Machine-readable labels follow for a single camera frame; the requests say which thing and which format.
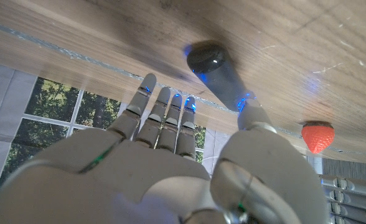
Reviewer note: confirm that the printed window backdrop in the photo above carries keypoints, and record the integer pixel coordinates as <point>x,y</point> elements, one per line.
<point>52,99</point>

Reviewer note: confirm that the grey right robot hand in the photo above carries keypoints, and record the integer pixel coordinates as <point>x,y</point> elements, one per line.
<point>133,174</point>

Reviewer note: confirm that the red toy strawberry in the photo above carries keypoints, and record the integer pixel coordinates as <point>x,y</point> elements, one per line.
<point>317,137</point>

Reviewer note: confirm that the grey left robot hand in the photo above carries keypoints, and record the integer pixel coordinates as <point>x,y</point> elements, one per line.
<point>354,199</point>

